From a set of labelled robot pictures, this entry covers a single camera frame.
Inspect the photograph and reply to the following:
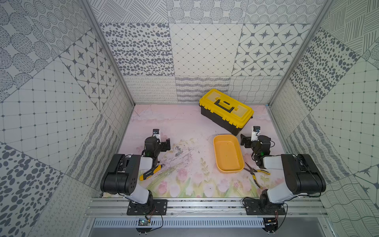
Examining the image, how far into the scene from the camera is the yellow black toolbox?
3.05 ft

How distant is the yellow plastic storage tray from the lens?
2.92 ft

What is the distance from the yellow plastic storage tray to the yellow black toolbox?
2.9 inches
